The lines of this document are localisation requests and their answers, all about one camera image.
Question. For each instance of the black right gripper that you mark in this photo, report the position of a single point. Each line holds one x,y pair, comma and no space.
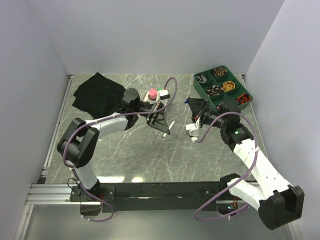
195,106

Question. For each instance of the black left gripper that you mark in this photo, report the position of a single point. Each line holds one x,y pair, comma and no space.
158,122

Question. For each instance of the white blue tip pen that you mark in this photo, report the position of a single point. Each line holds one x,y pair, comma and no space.
169,129

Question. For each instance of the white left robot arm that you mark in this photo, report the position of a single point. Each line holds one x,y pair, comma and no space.
79,141

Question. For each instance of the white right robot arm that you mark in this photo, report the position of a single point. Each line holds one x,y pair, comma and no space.
262,187

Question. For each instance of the white round desk organizer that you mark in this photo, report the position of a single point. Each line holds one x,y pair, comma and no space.
145,98

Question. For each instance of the black white rolled tie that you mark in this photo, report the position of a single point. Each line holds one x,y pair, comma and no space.
214,90

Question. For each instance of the green compartment tray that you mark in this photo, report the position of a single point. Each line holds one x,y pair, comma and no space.
219,84

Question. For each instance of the yellow rolled tie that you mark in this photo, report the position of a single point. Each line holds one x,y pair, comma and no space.
228,86

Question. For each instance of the brown patterned rolled tie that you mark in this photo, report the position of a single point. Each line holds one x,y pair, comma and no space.
219,72

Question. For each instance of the orange navy rolled tie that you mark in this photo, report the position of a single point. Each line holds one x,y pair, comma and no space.
243,99

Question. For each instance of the black cloth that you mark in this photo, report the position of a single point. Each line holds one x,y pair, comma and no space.
99,96

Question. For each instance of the black base bar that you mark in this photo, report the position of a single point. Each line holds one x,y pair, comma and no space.
154,196

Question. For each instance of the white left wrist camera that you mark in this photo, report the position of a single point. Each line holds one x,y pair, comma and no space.
163,94

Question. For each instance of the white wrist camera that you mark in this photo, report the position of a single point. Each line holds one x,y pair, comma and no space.
192,130
163,94

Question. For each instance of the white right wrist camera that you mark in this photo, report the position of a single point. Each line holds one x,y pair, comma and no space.
192,130

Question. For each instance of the aluminium frame rail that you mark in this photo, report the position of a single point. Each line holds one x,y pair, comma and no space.
140,157

